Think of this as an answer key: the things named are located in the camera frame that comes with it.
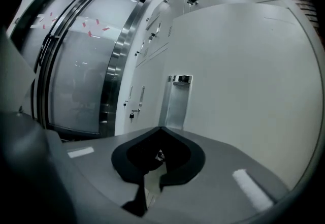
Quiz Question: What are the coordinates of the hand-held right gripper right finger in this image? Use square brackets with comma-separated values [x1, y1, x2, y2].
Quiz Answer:
[148, 126, 290, 221]

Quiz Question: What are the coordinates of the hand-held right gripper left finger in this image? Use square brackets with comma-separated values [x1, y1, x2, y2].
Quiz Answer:
[62, 126, 162, 207]

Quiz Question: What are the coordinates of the grey metal locker cabinet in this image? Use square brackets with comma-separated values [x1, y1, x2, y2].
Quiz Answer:
[114, 0, 300, 137]

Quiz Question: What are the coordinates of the black framed glass sliding door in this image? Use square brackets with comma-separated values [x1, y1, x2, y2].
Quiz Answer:
[7, 0, 163, 142]

